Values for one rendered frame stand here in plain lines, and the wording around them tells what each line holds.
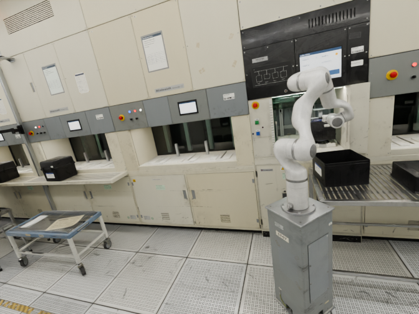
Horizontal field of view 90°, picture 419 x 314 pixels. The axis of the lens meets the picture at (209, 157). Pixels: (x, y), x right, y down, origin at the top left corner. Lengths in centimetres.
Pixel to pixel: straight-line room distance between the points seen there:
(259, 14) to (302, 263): 176
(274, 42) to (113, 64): 156
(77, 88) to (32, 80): 69
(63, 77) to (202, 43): 168
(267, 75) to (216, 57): 47
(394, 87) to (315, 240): 124
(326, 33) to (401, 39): 47
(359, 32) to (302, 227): 141
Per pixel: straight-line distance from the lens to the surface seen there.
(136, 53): 236
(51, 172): 318
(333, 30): 198
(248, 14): 201
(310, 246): 140
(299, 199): 133
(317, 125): 217
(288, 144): 124
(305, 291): 157
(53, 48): 310
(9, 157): 517
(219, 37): 203
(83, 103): 287
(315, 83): 128
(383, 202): 157
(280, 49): 194
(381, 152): 214
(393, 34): 208
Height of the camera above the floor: 147
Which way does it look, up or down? 15 degrees down
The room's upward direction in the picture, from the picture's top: 9 degrees counter-clockwise
